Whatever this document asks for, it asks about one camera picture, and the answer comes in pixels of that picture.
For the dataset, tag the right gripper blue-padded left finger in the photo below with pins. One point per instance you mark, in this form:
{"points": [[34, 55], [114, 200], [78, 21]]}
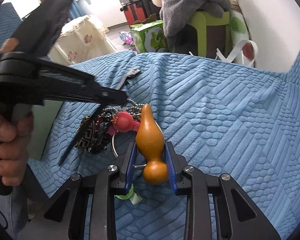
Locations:
{"points": [[122, 179]]}

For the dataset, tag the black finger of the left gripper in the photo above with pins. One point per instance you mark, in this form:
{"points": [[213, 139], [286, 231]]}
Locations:
{"points": [[109, 96]]}

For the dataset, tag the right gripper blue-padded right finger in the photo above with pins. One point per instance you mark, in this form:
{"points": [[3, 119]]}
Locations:
{"points": [[175, 164]]}

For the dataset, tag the orange gourd ornament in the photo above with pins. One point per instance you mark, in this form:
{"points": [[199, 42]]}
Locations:
{"points": [[150, 143]]}

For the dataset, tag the patterned black beige bangle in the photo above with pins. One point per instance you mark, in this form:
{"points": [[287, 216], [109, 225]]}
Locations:
{"points": [[89, 139]]}

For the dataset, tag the pale green jewelry box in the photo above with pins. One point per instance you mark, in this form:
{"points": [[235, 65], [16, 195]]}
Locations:
{"points": [[44, 117]]}

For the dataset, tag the person's left hand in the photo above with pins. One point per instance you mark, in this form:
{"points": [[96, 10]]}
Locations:
{"points": [[13, 149]]}

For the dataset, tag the blue upholstered headboard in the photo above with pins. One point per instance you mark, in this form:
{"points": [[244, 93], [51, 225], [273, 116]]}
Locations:
{"points": [[9, 21]]}

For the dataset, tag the cream floral covered table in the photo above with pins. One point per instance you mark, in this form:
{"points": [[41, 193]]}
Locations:
{"points": [[81, 39]]}

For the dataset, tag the colourful crumpled wrapper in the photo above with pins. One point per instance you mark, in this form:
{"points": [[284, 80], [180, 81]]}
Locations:
{"points": [[126, 38]]}

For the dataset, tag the blue textured bed blanket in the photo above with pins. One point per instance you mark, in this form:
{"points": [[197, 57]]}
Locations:
{"points": [[223, 118]]}

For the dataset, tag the green cardboard box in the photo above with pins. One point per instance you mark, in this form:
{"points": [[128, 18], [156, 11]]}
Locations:
{"points": [[148, 36]]}

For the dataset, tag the red suitcase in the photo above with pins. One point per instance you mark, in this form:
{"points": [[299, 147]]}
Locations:
{"points": [[134, 12]]}

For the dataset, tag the grey fleece blanket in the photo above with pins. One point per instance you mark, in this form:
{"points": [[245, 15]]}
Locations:
{"points": [[176, 13]]}

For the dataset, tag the green plastic stool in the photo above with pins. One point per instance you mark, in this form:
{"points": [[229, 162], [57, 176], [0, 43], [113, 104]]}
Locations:
{"points": [[203, 35]]}

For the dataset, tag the white tote bag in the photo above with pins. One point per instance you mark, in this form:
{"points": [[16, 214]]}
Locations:
{"points": [[238, 50]]}

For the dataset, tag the fruit print rolled mat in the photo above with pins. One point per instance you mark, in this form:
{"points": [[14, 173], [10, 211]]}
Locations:
{"points": [[239, 32]]}

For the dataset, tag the black camera mount box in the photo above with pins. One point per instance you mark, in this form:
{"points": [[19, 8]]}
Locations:
{"points": [[40, 30]]}

